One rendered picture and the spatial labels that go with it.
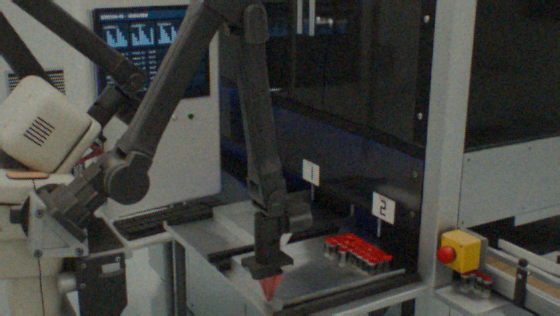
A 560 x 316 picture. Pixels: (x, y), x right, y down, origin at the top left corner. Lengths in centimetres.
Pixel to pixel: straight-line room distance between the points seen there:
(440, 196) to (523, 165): 27
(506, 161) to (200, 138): 110
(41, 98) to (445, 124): 84
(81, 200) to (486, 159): 92
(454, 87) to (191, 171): 114
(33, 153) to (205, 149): 111
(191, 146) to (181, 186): 14
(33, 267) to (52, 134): 28
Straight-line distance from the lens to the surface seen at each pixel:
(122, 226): 216
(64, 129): 136
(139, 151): 125
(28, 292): 150
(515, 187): 176
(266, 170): 138
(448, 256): 155
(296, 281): 166
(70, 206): 125
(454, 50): 151
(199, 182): 241
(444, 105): 153
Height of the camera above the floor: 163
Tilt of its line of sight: 17 degrees down
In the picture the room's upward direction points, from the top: straight up
